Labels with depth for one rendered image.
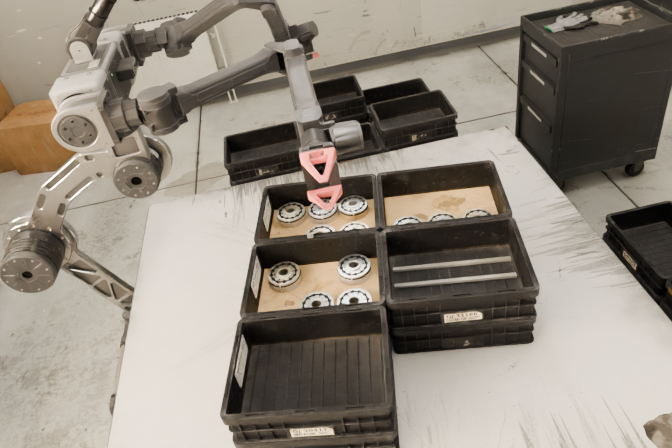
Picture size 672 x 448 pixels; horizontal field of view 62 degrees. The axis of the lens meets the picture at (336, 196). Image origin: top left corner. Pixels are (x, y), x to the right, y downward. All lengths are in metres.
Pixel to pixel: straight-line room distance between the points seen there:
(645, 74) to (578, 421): 1.97
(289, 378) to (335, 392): 0.13
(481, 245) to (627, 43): 1.52
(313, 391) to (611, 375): 0.78
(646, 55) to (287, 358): 2.25
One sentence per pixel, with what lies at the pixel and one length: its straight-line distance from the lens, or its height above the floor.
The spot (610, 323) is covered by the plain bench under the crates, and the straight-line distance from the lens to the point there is 1.81.
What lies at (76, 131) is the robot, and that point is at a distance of 1.53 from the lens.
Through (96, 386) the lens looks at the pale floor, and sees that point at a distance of 2.92.
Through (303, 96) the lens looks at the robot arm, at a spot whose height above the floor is 1.48.
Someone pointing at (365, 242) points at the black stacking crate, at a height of 0.90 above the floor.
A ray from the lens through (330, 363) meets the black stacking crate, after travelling 1.54.
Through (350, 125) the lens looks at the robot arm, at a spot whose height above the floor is 1.48.
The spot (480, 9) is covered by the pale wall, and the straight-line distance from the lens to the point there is 5.02.
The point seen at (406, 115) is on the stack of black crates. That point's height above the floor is 0.49.
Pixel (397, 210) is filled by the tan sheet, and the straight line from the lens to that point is 1.94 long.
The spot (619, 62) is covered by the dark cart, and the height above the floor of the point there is 0.76.
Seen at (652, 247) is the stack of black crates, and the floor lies 0.27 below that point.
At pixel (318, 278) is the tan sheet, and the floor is 0.83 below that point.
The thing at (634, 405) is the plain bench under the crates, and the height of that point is 0.70.
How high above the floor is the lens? 2.06
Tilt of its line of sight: 37 degrees down
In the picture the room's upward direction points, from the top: 11 degrees counter-clockwise
